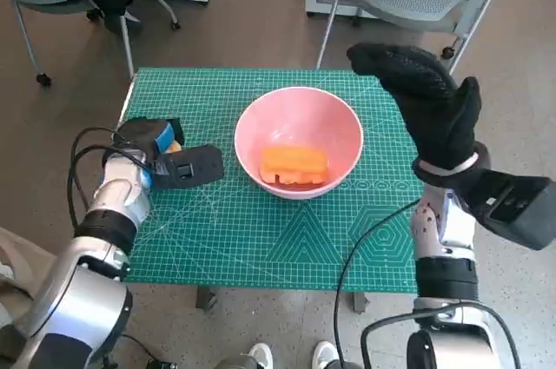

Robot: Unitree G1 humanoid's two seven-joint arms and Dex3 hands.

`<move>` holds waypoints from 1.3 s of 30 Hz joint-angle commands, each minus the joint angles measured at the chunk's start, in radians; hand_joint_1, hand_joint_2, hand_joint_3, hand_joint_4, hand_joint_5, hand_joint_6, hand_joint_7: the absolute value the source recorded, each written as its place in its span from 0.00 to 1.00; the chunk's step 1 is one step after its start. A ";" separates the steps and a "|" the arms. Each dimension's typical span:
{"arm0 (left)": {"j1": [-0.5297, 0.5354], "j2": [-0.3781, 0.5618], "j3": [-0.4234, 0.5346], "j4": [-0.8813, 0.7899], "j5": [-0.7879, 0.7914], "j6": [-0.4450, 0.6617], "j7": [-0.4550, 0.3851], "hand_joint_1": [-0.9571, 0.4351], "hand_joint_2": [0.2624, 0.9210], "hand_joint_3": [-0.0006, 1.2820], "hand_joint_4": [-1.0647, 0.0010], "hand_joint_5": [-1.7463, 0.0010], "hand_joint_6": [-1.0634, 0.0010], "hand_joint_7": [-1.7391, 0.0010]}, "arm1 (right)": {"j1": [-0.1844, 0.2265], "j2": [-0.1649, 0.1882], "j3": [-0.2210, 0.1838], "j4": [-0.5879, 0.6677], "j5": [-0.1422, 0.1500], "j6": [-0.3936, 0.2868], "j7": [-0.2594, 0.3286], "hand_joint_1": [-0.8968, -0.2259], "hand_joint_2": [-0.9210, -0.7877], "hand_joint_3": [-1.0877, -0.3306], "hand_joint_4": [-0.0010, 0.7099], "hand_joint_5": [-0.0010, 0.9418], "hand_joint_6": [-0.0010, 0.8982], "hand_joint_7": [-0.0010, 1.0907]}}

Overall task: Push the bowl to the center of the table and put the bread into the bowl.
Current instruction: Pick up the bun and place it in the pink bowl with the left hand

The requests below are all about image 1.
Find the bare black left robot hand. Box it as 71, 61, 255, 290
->
115, 116, 186, 157

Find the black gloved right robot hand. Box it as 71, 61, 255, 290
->
346, 42, 482, 170

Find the pink bowl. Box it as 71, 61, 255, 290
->
234, 86, 364, 200

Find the rectangular toy toast bread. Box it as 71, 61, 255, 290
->
259, 146, 329, 186

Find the green cutting mat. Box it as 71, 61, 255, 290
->
119, 68, 425, 294

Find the person's leg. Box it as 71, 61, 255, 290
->
0, 225, 57, 331

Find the white shoe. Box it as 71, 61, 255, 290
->
249, 342, 275, 369
313, 341, 335, 369

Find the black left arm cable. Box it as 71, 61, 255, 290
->
67, 145, 149, 231
70, 126, 127, 160

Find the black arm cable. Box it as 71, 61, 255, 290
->
333, 198, 425, 366
70, 126, 127, 160
67, 145, 149, 231

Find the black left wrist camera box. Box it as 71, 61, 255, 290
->
149, 145, 225, 190

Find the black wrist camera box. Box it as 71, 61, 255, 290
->
149, 145, 225, 190
460, 168, 556, 251

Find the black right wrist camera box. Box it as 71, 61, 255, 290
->
460, 168, 556, 251

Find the black floor cable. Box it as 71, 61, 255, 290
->
121, 333, 151, 359

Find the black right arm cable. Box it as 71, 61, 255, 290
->
333, 198, 425, 366

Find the black looped shoulder cable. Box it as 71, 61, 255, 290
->
360, 302, 520, 369

